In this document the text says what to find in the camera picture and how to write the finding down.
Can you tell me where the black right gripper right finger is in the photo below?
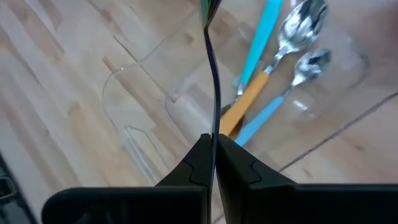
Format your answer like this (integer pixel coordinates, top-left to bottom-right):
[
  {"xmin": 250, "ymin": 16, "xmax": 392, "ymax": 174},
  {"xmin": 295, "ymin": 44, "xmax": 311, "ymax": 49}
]
[{"xmin": 215, "ymin": 134, "xmax": 398, "ymax": 224}]

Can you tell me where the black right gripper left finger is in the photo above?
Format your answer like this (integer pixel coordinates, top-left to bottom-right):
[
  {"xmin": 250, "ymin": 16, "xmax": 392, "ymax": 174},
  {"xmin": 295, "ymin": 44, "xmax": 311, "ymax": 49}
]
[{"xmin": 42, "ymin": 133, "xmax": 215, "ymax": 224}]

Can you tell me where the spoon with orange handle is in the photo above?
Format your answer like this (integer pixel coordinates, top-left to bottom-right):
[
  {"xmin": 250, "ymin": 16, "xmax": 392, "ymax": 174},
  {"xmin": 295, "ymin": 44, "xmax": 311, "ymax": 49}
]
[{"xmin": 218, "ymin": 0, "xmax": 329, "ymax": 137}]

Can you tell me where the clear plastic bin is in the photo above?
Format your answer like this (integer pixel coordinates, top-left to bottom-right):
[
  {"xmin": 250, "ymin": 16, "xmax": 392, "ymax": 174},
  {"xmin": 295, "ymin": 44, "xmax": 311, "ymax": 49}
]
[{"xmin": 101, "ymin": 0, "xmax": 398, "ymax": 187}]

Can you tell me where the spoon with teal handle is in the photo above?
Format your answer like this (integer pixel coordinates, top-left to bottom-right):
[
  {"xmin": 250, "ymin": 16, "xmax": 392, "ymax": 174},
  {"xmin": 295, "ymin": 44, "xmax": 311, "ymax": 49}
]
[{"xmin": 233, "ymin": 47, "xmax": 333, "ymax": 147}]

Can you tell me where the teal utensil handle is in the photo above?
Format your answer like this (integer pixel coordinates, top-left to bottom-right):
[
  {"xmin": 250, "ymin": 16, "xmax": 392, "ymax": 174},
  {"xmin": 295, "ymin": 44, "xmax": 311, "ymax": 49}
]
[{"xmin": 234, "ymin": 0, "xmax": 284, "ymax": 97}]

